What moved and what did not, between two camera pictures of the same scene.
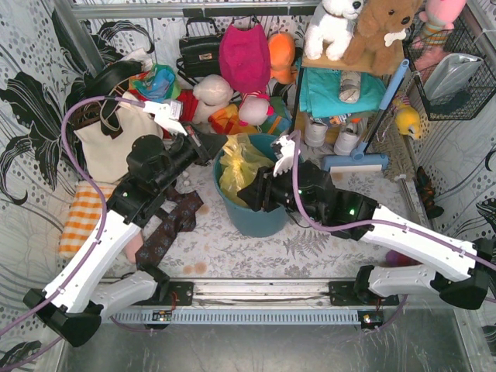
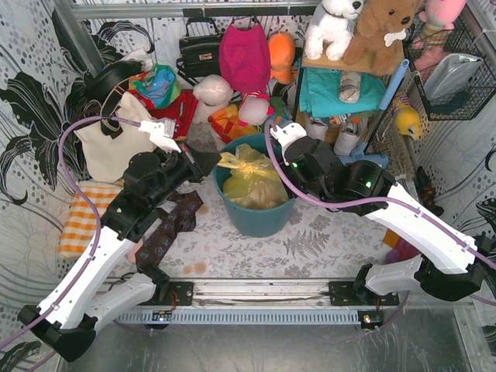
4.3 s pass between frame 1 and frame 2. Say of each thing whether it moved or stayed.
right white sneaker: stayed
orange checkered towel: stayed
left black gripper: moved
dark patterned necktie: stayed
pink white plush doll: stayed
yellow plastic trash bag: moved
